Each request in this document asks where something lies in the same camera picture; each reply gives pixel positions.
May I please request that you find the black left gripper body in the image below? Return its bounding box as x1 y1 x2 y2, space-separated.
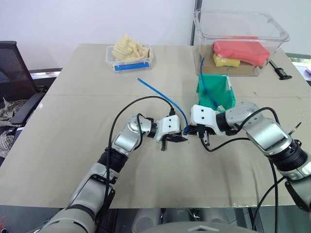
162 131 183 142

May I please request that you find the blue cable with coupler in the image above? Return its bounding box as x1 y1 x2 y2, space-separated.
200 57 221 108

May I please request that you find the yellow sponge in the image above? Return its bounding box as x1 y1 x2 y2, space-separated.
213 53 241 68

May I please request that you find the yellow crumpled cloth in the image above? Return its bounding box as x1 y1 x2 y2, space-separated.
111 34 150 61

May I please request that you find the dark window frame post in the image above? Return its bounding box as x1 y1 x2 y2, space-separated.
189 0 204 46

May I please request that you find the grey rounded shape under table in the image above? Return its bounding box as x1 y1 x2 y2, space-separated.
134 208 163 229
201 208 234 223

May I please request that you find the small clear plastic container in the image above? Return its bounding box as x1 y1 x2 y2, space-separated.
105 45 156 74

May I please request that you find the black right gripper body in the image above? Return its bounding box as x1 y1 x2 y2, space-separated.
190 124 215 137

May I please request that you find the blue tape label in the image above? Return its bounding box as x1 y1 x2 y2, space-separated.
114 61 150 72

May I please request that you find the large clear plastic container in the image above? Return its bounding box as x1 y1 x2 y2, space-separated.
193 9 290 77

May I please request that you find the black caliper tool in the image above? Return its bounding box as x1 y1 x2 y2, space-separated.
268 60 293 81

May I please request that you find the long blue cable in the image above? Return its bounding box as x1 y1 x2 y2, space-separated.
137 77 190 134

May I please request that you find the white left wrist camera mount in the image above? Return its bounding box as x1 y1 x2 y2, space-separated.
155 115 182 142

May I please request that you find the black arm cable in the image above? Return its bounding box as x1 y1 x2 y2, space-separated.
197 106 294 233
97 96 176 233

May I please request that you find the green plastic bin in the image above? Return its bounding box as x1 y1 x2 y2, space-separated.
195 73 237 113

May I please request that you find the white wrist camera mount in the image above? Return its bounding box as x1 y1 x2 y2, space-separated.
155 115 182 142
190 104 225 135

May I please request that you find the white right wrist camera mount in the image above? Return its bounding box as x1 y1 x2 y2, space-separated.
190 104 225 135

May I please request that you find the plaid cloth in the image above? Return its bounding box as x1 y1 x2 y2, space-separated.
0 97 28 159

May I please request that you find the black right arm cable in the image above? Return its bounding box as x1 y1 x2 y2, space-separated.
197 106 294 233

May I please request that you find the black mesh office chair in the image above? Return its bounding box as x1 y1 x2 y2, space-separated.
0 40 63 127

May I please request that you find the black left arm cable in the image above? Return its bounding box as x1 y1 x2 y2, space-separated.
97 96 176 233

